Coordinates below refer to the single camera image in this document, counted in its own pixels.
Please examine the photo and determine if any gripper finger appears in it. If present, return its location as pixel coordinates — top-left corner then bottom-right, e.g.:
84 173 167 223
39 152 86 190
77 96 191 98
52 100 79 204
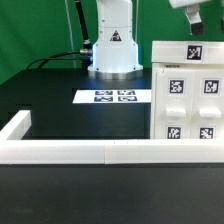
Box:
185 4 204 36

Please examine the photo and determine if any white cabinet body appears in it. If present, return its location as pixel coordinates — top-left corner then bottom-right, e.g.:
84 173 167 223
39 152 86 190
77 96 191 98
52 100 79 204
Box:
150 63 224 140

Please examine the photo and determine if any small white tagged box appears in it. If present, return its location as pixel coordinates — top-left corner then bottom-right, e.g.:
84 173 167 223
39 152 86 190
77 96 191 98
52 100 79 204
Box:
151 41 224 65

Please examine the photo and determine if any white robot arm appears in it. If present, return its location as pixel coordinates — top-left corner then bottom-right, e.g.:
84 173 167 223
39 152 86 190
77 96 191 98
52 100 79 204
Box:
88 0 143 80

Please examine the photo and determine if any white base tag plate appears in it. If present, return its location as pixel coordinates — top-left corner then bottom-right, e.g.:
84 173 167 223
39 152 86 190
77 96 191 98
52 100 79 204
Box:
73 89 151 104

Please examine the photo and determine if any white U-shaped foam fence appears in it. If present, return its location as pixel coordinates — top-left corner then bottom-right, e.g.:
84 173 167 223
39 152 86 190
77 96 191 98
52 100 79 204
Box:
0 110 224 164

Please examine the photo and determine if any black thick hose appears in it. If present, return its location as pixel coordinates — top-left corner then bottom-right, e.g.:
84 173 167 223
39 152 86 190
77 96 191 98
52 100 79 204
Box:
73 0 92 48

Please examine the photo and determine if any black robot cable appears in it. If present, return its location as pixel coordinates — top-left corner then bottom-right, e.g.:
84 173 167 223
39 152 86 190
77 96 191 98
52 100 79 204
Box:
26 48 93 70

